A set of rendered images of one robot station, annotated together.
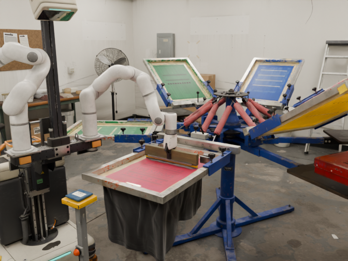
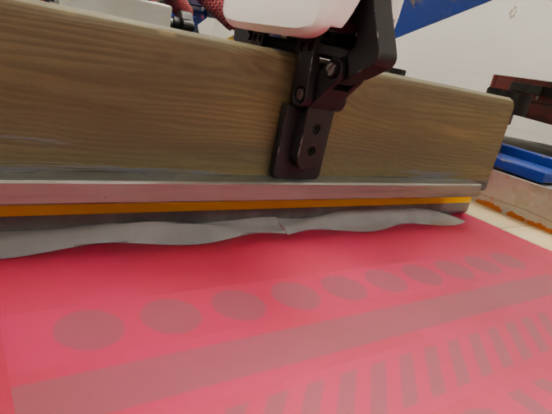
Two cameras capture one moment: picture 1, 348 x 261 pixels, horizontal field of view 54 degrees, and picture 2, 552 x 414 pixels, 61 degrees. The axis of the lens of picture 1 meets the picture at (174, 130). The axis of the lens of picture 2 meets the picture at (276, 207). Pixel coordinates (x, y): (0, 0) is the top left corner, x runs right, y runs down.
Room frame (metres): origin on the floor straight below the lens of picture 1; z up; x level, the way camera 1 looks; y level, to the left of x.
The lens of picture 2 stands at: (2.05, 0.27, 1.06)
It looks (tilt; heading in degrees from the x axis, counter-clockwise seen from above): 18 degrees down; 290
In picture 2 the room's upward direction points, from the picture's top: 12 degrees clockwise
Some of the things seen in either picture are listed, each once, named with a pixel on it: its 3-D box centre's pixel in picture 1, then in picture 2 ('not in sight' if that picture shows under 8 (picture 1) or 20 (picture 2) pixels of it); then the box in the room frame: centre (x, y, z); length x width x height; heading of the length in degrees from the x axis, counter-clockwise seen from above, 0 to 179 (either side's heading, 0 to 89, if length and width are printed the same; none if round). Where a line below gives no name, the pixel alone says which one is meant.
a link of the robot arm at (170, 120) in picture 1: (164, 120); not in sight; (2.15, 0.06, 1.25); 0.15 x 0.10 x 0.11; 88
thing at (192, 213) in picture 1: (183, 211); not in sight; (1.88, -0.06, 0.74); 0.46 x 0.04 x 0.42; 147
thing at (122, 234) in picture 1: (132, 219); not in sight; (1.80, 0.24, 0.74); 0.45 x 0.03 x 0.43; 57
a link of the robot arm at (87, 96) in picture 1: (88, 100); not in sight; (2.17, 0.55, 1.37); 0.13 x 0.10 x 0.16; 178
